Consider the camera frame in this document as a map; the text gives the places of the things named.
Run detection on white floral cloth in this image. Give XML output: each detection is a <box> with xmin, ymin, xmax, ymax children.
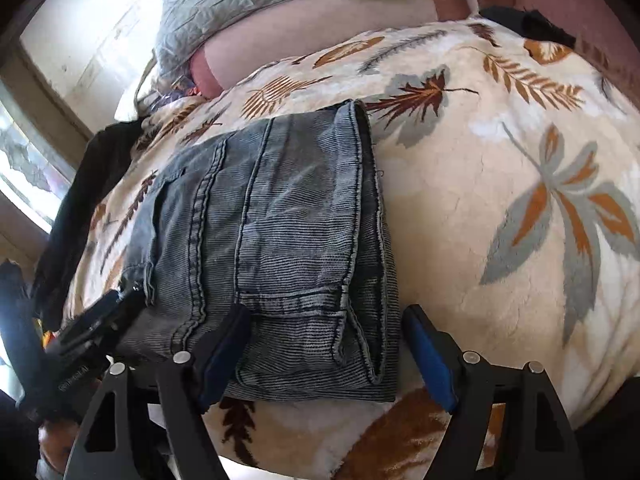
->
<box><xmin>117</xmin><ymin>57</ymin><xmax>166</xmax><ymax>121</ymax></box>

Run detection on black garment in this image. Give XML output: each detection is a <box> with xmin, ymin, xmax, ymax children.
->
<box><xmin>480</xmin><ymin>6</ymin><xmax>576</xmax><ymax>48</ymax></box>

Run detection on stained glass window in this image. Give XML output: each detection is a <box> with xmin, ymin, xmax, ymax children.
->
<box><xmin>0</xmin><ymin>85</ymin><xmax>71</xmax><ymax>231</ymax></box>

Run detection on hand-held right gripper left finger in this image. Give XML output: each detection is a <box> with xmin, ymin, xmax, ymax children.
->
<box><xmin>65</xmin><ymin>304</ymin><xmax>252</xmax><ymax>480</ymax></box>

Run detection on grey quilted pillow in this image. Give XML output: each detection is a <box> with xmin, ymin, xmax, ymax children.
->
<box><xmin>152</xmin><ymin>0</ymin><xmax>351</xmax><ymax>81</ymax></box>

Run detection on pink bed sheet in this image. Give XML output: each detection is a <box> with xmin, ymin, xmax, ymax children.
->
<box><xmin>192</xmin><ymin>0</ymin><xmax>473</xmax><ymax>98</ymax></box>

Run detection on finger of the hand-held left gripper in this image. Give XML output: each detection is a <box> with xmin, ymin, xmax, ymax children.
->
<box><xmin>59</xmin><ymin>285</ymin><xmax>147</xmax><ymax>356</ymax></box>

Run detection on blue grey denim pants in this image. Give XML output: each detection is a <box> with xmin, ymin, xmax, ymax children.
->
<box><xmin>116</xmin><ymin>100</ymin><xmax>403</xmax><ymax>403</ymax></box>

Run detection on dark cloth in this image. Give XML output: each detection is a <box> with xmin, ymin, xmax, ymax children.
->
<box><xmin>32</xmin><ymin>120</ymin><xmax>146</xmax><ymax>331</ymax></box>

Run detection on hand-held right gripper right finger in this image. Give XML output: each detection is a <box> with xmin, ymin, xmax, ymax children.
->
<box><xmin>402</xmin><ymin>304</ymin><xmax>586</xmax><ymax>480</ymax></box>

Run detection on leaf print fleece blanket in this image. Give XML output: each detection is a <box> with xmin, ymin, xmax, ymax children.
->
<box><xmin>62</xmin><ymin>20</ymin><xmax>640</xmax><ymax>480</ymax></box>

